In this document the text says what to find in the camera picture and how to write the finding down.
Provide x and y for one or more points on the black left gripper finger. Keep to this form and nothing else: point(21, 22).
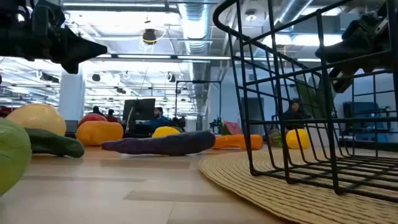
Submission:
point(77, 49)
point(71, 68)

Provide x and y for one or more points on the grey laptop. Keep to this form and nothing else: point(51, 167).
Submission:
point(71, 126)

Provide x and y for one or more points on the silver ventilation duct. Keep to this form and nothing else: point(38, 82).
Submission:
point(194, 25)

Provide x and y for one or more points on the dark green cucumber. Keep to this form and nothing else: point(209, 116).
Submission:
point(56, 144)

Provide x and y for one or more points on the dark green avocado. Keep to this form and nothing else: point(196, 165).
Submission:
point(179, 129)

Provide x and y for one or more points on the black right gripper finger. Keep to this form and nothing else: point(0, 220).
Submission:
point(342, 51)
point(342, 79)

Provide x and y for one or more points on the yellow lemon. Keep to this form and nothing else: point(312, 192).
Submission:
point(164, 132)
point(297, 139)

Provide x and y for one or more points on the orange carrot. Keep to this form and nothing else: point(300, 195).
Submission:
point(236, 142)

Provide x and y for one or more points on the black computer monitor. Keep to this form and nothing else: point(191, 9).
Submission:
point(140, 109)

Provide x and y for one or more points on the orange fruit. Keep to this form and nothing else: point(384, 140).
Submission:
point(99, 133)

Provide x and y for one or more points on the red watermelon slice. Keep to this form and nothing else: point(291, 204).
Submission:
point(231, 128)

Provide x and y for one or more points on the black hanging camera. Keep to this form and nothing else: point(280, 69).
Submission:
point(149, 36)

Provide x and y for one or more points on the red apple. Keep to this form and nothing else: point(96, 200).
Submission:
point(92, 118)

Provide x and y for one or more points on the pale yellow pear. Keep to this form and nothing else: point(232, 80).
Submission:
point(37, 118)

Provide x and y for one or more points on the light green leafy vegetable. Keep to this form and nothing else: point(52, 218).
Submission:
point(12, 155)

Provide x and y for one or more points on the round woven straw placemat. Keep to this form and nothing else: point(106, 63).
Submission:
point(264, 193)

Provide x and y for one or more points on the white structural column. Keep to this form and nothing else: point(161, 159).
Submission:
point(71, 99)

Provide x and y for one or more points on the purple eggplant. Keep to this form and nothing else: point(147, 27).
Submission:
point(168, 144)

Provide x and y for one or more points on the blue equipment cabinet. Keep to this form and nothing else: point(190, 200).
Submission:
point(362, 109)

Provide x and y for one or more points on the person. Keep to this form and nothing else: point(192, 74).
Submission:
point(158, 119)
point(293, 109)
point(97, 110)
point(111, 116)

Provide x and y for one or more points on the green plant in white pot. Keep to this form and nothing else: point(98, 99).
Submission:
point(314, 96)

